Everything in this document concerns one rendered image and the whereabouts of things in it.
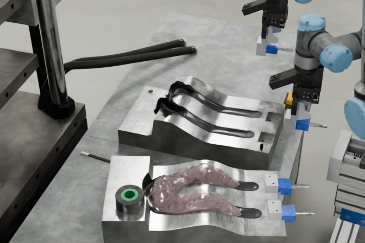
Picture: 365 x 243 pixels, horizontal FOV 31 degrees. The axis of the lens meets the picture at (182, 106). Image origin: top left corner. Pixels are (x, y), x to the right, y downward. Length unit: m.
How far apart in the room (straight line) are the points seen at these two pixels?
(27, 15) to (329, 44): 1.05
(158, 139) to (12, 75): 0.50
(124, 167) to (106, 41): 2.38
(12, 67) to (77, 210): 0.52
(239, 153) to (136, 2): 2.77
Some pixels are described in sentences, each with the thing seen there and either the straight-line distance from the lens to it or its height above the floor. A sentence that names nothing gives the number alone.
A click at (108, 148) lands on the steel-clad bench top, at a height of 0.80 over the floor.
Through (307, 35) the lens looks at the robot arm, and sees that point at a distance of 1.86.
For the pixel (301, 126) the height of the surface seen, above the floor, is 0.93.
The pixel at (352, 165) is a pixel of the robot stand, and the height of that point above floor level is 0.98.
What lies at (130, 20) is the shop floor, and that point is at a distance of 4.47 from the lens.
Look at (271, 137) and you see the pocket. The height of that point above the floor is 0.87.
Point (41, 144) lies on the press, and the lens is 2.26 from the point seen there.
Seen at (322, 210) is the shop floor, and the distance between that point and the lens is 3.12.
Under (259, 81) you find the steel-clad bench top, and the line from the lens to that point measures 2.47.
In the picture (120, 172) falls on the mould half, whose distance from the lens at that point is 1.92.
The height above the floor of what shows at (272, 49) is 0.94.
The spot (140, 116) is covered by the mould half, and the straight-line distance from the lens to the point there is 2.20.
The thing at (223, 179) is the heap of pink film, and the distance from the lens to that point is 1.91.
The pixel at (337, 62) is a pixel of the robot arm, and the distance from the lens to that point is 1.79.
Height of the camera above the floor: 2.22
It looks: 37 degrees down
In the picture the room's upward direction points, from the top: 1 degrees counter-clockwise
